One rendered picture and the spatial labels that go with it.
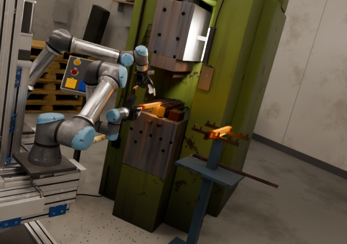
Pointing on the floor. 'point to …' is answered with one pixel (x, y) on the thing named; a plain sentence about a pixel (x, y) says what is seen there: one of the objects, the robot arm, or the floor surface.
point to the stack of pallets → (53, 84)
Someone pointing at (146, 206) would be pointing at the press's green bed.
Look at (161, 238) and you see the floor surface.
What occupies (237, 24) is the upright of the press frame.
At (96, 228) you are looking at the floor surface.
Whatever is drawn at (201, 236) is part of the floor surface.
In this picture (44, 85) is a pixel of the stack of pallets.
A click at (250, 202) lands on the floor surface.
